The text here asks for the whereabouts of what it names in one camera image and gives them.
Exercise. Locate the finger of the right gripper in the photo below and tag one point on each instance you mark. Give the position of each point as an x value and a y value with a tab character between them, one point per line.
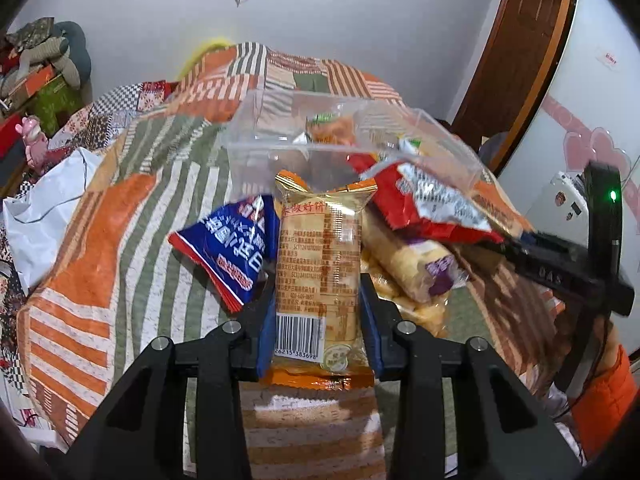
516	252

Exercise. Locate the pile of cushions and boxes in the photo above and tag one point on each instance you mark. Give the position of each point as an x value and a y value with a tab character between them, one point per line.
44	42

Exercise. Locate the red box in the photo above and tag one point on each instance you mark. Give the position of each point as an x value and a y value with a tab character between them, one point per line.
8	135

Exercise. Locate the yellow foam tube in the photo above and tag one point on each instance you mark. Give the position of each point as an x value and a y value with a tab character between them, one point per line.
209	45

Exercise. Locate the white plastic sheet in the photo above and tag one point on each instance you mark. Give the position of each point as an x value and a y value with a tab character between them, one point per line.
36	222

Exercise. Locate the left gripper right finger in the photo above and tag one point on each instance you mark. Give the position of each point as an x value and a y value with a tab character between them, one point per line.
463	413

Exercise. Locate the person right hand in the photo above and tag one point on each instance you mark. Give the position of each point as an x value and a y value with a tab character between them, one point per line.
608	342

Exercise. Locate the green gift bag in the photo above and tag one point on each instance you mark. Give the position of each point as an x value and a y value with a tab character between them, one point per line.
53	105

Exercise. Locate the clear plastic storage bin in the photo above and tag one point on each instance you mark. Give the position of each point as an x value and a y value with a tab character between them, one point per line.
268	134

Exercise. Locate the golden biscuit tray pack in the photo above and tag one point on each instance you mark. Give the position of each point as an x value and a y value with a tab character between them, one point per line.
431	315

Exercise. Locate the orange fried snack bag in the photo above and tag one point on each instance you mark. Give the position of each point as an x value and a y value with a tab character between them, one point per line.
331	129

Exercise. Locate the white mini fridge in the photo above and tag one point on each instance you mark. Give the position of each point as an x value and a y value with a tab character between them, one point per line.
561	209

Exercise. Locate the pink plush toy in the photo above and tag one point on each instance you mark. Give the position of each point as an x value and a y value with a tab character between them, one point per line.
35	142

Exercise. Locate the red snack bag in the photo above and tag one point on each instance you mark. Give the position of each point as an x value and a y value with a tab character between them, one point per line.
415	204

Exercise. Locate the orange jacket sleeve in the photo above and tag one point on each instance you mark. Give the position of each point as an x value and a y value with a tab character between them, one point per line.
598	414

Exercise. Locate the purple label rice cracker pack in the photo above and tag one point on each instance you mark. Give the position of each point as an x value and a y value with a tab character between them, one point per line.
423	269

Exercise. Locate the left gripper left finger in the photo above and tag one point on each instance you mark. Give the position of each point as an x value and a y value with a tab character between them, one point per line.
137	430

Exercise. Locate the checkered patchwork quilt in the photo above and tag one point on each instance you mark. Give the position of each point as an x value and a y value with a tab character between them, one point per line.
94	127

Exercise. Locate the blue snack bag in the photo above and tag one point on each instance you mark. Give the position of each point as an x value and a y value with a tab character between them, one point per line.
233	244

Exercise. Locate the long orange cracker pack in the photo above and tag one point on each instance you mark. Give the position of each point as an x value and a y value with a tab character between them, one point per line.
318	344

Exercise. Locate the striped patchwork bedspread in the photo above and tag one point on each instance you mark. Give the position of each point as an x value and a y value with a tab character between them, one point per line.
117	283

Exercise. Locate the yellow white snack bag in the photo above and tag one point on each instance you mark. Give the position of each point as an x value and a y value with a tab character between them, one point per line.
414	145

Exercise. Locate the wooden wardrobe frame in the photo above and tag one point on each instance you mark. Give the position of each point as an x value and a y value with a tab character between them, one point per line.
520	53

